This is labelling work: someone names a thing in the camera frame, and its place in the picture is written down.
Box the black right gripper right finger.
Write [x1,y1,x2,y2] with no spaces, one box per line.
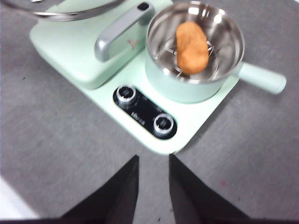
[168,154,249,220]

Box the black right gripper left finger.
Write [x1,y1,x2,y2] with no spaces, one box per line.
[62,155,140,220]

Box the brown potato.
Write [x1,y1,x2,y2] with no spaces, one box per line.
[175,21,210,75]

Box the glass pot lid green knob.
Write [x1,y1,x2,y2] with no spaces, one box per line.
[0,0,124,22]

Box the mint green steamer pot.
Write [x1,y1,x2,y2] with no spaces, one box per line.
[144,1,287,103]

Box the steel steamer rack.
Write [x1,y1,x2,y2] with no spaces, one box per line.
[155,38,217,79]

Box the mint green breakfast machine base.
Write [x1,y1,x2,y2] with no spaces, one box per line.
[29,0,241,156]

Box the silver control knob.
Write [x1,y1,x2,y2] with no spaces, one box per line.
[153,113,175,135]
[116,84,137,105]

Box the mint green griddle cover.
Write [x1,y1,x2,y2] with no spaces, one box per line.
[29,0,172,91]

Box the chrome griddle cover handle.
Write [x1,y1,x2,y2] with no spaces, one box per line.
[94,1,156,63]

